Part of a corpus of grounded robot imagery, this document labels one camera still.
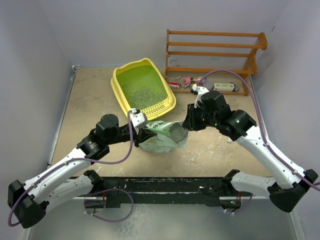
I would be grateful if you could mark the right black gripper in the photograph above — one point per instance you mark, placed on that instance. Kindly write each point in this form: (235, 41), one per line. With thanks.
(190, 122)

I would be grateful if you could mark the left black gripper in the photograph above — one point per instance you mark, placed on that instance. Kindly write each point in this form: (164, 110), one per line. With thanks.
(141, 135)

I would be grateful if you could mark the silver metal scoop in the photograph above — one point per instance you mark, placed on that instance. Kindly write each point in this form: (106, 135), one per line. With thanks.
(177, 133)

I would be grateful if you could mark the green cat litter bag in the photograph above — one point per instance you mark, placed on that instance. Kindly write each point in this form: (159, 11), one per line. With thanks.
(161, 143)

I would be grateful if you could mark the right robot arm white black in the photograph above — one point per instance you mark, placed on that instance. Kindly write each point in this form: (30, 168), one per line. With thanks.
(288, 182)

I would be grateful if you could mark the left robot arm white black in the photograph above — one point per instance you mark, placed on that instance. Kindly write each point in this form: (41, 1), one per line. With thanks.
(31, 200)

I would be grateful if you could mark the red white small box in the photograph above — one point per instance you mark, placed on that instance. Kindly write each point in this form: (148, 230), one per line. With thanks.
(174, 85)

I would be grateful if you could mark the white green long box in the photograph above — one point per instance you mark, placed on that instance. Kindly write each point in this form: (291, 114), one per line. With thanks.
(223, 87)

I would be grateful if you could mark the yellow green litter box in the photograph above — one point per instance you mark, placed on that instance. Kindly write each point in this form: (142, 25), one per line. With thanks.
(140, 85)

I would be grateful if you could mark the grey round container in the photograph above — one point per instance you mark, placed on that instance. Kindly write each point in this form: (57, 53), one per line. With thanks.
(208, 84)

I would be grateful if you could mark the pink patterned tube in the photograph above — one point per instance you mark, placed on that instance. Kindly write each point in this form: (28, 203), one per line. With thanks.
(195, 80)

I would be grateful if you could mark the pink tape roll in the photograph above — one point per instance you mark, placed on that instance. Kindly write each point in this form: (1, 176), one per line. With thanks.
(187, 80)

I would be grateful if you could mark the grey small object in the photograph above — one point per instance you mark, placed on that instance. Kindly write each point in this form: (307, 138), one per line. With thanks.
(235, 87)

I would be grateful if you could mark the wooden three-tier rack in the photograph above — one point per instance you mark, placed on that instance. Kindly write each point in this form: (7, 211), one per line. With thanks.
(192, 53)

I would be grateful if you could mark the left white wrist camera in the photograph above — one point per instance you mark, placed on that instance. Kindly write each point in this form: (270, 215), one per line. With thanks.
(138, 119)

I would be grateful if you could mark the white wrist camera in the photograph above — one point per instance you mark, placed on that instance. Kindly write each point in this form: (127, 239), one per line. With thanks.
(138, 119)
(198, 91)

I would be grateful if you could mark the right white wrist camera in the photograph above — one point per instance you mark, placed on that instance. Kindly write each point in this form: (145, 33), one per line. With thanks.
(198, 91)

